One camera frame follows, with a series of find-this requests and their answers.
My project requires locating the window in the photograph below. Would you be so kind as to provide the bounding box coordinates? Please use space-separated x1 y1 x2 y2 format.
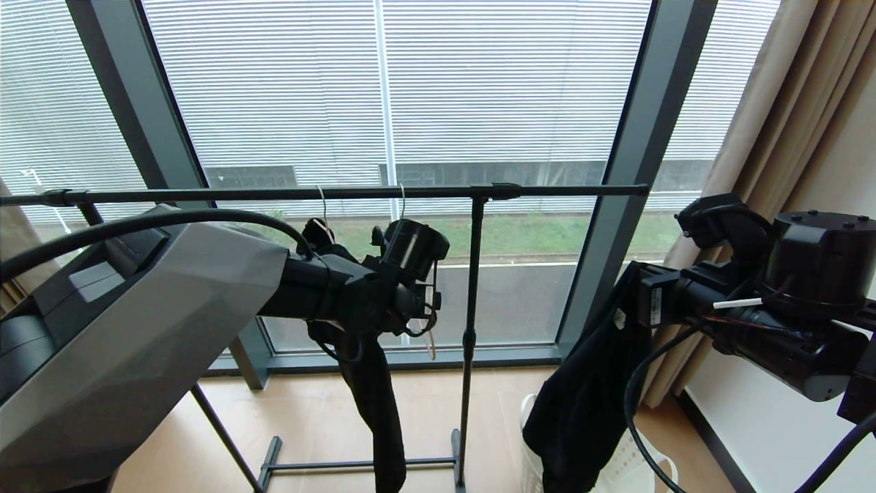
0 0 781 391

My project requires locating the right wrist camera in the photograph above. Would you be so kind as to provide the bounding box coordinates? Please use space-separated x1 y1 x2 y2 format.
675 194 774 281

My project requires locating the black long-sleeved garment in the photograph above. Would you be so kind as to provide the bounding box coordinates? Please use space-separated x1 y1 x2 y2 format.
301 218 408 493

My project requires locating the black short-sleeved shirt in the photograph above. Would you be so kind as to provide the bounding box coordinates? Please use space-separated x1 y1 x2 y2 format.
521 264 652 493

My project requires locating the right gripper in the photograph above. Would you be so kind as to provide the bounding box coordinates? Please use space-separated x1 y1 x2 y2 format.
633 263 764 337

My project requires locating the black clothes rack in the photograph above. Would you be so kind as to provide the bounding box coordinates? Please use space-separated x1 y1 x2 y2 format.
0 182 649 493

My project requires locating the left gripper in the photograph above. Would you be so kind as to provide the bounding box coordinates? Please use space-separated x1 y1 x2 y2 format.
400 281 443 336

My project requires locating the white laundry basket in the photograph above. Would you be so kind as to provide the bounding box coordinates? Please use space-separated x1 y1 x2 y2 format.
519 394 680 493

